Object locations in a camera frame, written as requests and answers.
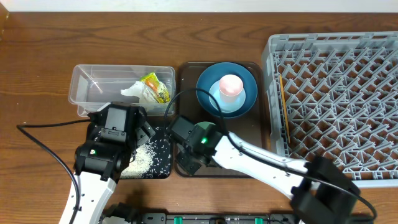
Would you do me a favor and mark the brown serving tray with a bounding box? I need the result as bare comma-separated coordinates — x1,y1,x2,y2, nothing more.
178,62,267,148

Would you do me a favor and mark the wooden chopstick left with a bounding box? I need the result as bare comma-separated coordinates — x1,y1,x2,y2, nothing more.
279,75,290,143

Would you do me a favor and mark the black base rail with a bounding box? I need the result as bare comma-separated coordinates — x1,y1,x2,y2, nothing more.
98,203,300,224

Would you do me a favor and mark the yellow green snack wrapper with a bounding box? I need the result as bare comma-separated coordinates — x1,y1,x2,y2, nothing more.
139,72,171,103

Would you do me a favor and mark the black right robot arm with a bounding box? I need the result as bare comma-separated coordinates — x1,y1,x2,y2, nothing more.
168,124,360,223

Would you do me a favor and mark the white tissue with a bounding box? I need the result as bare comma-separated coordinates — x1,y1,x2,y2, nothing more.
121,81,159,105

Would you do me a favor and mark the pink cup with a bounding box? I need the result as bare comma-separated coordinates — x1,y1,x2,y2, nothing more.
219,74,243,103

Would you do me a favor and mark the black tray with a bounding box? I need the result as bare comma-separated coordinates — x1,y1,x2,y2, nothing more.
81,120,174,180

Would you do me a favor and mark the clear plastic bin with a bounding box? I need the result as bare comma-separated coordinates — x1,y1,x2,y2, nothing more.
69,64,176,117

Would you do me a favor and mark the grey plastic dishwasher rack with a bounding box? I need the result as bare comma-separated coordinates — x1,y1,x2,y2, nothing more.
262,31,397,188

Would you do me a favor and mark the dark blue plate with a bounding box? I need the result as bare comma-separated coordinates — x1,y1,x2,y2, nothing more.
196,62,259,119

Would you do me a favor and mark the white rice pile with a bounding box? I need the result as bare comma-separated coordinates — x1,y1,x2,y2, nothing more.
121,144,155,179

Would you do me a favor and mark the light blue bowl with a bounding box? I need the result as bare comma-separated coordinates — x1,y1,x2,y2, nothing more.
209,81,246,113

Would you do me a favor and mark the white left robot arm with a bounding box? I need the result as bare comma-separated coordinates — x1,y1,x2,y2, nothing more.
60,102,155,223

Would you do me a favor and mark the green bowl with rice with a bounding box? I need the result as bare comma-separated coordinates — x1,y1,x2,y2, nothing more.
194,121,218,133

